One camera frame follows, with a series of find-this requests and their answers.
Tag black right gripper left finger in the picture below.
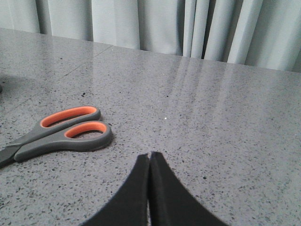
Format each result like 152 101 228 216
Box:
82 154 150 226

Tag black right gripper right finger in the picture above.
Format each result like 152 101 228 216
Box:
149 152 226 226

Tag grey orange scissors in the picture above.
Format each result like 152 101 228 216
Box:
0 106 112 167

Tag grey white curtain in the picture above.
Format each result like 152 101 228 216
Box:
0 0 301 72

